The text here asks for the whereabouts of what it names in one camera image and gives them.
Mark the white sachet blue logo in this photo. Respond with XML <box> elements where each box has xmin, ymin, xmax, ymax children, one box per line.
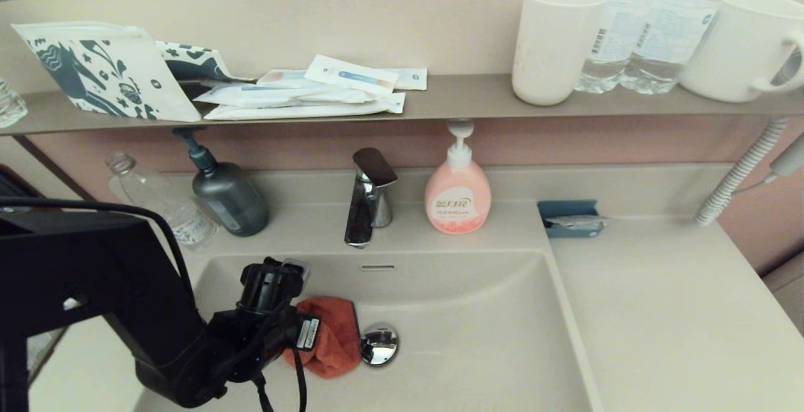
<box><xmin>377</xmin><ymin>67</ymin><xmax>428</xmax><ymax>90</ymax></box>

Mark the chrome drain stopper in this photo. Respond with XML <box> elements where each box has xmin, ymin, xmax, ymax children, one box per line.
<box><xmin>360</xmin><ymin>323</ymin><xmax>399</xmax><ymax>367</ymax></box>

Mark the chrome sink faucet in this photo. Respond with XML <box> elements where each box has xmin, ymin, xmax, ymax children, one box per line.
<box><xmin>344</xmin><ymin>147</ymin><xmax>399</xmax><ymax>249</ymax></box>

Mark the grey hair dryer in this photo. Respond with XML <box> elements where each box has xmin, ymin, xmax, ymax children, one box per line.
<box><xmin>732</xmin><ymin>133</ymin><xmax>804</xmax><ymax>196</ymax></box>

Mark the small white blue patterned pouch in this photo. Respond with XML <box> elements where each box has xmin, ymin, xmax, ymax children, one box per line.
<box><xmin>155</xmin><ymin>40</ymin><xmax>255</xmax><ymax>83</ymax></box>

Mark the long white plastic packet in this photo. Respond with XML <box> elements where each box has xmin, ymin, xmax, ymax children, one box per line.
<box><xmin>204</xmin><ymin>92</ymin><xmax>406</xmax><ymax>121</ymax></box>

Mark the large white blue patterned pouch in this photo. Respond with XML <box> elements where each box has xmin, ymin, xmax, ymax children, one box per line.
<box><xmin>11</xmin><ymin>21</ymin><xmax>202</xmax><ymax>122</ymax></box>

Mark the blue soap holder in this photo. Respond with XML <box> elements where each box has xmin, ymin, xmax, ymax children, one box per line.
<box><xmin>538</xmin><ymin>200</ymin><xmax>607</xmax><ymax>239</ymax></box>

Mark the grey wall shelf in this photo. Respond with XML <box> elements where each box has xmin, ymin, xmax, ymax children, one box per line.
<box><xmin>0</xmin><ymin>73</ymin><xmax>804</xmax><ymax>136</ymax></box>

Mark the white mug with handle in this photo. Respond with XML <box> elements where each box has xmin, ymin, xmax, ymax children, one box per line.
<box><xmin>680</xmin><ymin>0</ymin><xmax>804</xmax><ymax>103</ymax></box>

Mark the beige sink basin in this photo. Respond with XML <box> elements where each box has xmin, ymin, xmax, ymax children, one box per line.
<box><xmin>135</xmin><ymin>250</ymin><xmax>604</xmax><ymax>412</ymax></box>

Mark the wrapped toothbrush packet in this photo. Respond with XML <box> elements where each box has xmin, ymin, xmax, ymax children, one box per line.
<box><xmin>193</xmin><ymin>82</ymin><xmax>378</xmax><ymax>108</ymax></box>

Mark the orange towel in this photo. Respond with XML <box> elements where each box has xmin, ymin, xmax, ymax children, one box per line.
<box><xmin>283</xmin><ymin>296</ymin><xmax>363</xmax><ymax>379</ymax></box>

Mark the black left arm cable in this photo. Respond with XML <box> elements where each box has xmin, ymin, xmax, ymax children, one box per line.
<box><xmin>0</xmin><ymin>197</ymin><xmax>308</xmax><ymax>412</ymax></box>

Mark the pink soap pump bottle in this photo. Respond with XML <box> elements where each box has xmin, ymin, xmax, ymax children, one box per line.
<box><xmin>425</xmin><ymin>119</ymin><xmax>492</xmax><ymax>235</ymax></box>

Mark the empty clear plastic bottle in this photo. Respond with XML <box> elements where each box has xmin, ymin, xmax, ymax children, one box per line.
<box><xmin>106</xmin><ymin>151</ymin><xmax>219</xmax><ymax>252</ymax></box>

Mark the white tumbler cup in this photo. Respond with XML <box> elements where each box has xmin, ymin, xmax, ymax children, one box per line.
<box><xmin>512</xmin><ymin>0</ymin><xmax>607</xmax><ymax>106</ymax></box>

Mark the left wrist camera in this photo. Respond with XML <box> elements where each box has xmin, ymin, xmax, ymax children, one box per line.
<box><xmin>281</xmin><ymin>258</ymin><xmax>313</xmax><ymax>287</ymax></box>

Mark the silver sachet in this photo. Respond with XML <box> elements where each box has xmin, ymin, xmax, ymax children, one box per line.
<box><xmin>544</xmin><ymin>214</ymin><xmax>613</xmax><ymax>232</ymax></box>

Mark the white coiled cord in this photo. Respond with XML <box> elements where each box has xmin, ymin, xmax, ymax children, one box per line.
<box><xmin>693</xmin><ymin>117</ymin><xmax>791</xmax><ymax>226</ymax></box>

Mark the dark grey pump bottle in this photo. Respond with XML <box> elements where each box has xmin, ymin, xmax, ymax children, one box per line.
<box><xmin>173</xmin><ymin>126</ymin><xmax>271</xmax><ymax>237</ymax></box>

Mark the black bin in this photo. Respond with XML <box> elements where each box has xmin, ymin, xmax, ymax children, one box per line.
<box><xmin>0</xmin><ymin>167</ymin><xmax>32</xmax><ymax>199</ymax></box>

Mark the clear drinking glass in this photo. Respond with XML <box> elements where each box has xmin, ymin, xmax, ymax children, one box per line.
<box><xmin>0</xmin><ymin>76</ymin><xmax>29</xmax><ymax>129</ymax></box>

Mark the white sachet blue orange stripe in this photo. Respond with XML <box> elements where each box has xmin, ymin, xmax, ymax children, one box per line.
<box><xmin>305</xmin><ymin>54</ymin><xmax>400</xmax><ymax>97</ymax></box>

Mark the white sachet pink print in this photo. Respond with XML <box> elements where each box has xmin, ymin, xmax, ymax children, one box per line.
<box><xmin>256</xmin><ymin>68</ymin><xmax>327</xmax><ymax>86</ymax></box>

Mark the clear water bottle white label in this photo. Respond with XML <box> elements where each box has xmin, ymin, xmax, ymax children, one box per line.
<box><xmin>575</xmin><ymin>0</ymin><xmax>663</xmax><ymax>94</ymax></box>
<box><xmin>621</xmin><ymin>0</ymin><xmax>745</xmax><ymax>95</ymax></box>

